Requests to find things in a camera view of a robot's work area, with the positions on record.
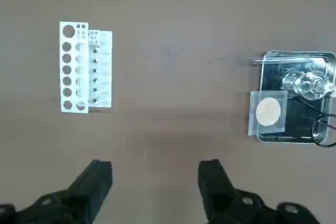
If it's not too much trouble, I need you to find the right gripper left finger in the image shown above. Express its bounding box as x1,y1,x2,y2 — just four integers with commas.
0,159,113,224

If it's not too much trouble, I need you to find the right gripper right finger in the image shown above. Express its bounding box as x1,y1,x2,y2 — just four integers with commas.
198,158,320,224

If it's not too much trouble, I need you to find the black ring tripod stand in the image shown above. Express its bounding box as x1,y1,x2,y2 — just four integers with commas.
296,95,336,148

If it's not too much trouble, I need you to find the glass test tube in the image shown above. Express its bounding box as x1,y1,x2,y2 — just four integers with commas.
251,57,328,67

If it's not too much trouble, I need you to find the stainless steel tray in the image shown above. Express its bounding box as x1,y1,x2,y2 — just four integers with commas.
258,49,336,145

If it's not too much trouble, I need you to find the white test tube rack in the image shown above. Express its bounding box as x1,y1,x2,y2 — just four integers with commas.
59,21,113,114

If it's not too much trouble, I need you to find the wire gauze with ceramic disc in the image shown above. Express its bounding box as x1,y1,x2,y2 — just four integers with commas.
247,90,288,136

